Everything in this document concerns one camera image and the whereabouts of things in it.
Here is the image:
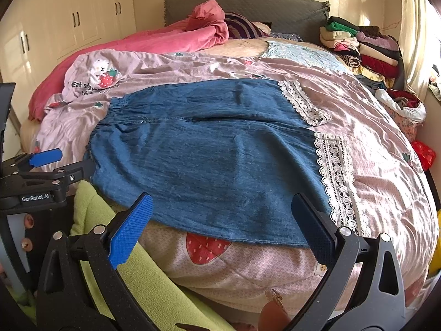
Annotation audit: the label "blue denim lace-trimmed pants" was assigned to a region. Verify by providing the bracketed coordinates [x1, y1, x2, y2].
[86, 79, 361, 247]

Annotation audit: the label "green sleeve forearm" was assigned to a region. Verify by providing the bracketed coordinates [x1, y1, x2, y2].
[13, 179, 236, 331]

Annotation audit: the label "right thumb with nail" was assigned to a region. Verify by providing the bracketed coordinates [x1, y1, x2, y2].
[258, 289, 291, 331]

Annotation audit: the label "pink strawberry print duvet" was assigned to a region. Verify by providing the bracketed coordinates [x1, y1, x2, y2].
[33, 40, 439, 314]

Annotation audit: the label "red plastic bag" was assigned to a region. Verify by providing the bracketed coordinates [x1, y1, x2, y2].
[411, 140, 437, 171]

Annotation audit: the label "cream wardrobe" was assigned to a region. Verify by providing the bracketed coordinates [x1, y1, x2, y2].
[1, 0, 136, 122]

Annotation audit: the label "white bag with clothes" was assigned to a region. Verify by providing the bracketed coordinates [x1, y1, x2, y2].
[375, 89, 427, 123]

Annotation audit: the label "stack of folded clothes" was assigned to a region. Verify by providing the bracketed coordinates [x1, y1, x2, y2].
[319, 17, 404, 91]

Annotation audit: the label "pink red blanket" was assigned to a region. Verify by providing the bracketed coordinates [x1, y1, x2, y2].
[28, 0, 229, 121]

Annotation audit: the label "light blue cloth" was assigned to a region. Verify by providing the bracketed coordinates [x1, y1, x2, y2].
[261, 40, 351, 74]

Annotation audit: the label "purple striped pillow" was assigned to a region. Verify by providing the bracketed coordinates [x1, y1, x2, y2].
[224, 12, 268, 40]

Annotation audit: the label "dark grey headboard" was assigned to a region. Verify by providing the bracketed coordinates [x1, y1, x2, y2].
[164, 0, 330, 44]

